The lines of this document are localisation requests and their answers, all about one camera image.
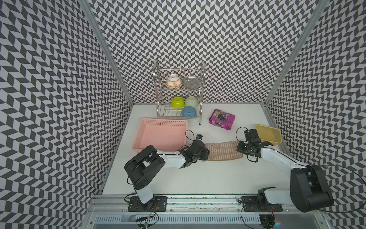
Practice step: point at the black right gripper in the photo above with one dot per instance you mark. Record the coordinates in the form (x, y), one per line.
(240, 149)

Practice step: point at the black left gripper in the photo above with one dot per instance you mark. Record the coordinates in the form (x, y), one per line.
(205, 153)

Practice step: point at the striped brown square dishcloth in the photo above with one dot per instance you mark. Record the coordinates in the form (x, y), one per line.
(223, 151)

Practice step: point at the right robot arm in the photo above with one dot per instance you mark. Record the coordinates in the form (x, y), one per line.
(308, 191)

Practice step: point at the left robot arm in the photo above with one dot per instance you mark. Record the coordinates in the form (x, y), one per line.
(143, 167)

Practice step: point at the yellow plastic tray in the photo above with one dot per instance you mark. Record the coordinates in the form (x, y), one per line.
(270, 134)

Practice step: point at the magenta snack bag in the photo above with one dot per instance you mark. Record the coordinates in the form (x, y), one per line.
(222, 119)

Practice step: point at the pink perforated plastic basket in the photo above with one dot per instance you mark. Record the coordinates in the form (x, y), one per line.
(164, 134)

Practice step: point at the blue bowl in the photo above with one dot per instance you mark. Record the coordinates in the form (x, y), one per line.
(188, 112)

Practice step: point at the pale green bowl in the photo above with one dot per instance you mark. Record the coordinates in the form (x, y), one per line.
(191, 101)

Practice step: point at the lime green bowl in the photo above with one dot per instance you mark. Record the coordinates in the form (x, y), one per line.
(177, 102)

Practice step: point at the metal two-tier dish rack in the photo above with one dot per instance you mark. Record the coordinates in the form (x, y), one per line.
(164, 95)

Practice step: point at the white orange patterned bowl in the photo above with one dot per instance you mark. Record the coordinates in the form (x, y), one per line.
(173, 81)

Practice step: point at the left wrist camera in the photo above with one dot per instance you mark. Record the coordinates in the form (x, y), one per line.
(199, 137)

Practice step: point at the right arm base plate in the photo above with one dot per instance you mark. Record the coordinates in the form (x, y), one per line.
(255, 204)

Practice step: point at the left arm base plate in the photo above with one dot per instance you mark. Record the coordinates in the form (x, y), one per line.
(156, 204)

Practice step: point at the aluminium front rail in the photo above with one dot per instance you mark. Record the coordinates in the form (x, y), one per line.
(183, 204)

